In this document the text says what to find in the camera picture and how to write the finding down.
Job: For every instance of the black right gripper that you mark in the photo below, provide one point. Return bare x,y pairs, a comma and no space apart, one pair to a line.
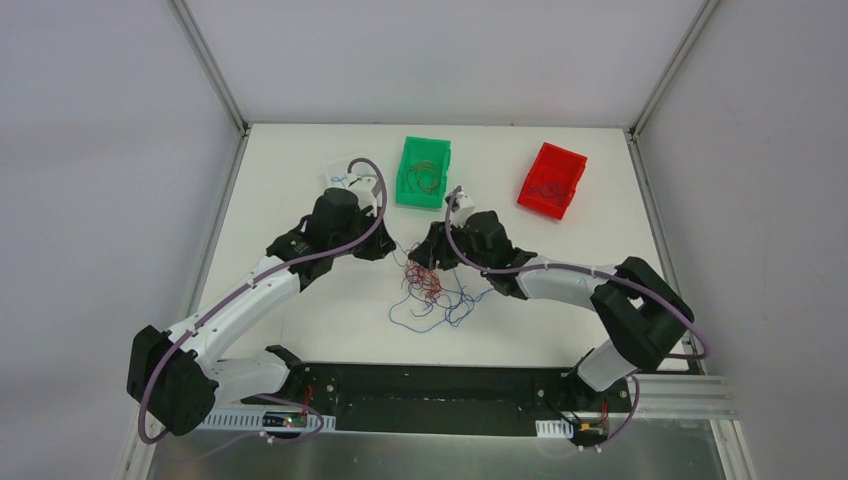
429,248

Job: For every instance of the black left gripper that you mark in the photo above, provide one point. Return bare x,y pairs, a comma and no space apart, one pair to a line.
374,241

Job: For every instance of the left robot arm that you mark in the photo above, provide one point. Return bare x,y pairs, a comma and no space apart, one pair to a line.
180,374

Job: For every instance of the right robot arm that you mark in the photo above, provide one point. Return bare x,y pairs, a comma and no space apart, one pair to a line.
643,316

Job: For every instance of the white plastic bin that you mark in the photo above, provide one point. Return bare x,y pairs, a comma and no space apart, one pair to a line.
335,171

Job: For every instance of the green plastic bin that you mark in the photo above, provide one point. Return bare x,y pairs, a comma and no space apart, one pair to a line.
421,179

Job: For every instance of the red plastic bin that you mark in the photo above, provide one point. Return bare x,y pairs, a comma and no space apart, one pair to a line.
551,182

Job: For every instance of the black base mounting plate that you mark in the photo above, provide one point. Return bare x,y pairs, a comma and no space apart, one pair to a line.
480,401

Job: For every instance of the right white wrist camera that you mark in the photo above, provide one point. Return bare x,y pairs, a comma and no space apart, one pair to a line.
459,201

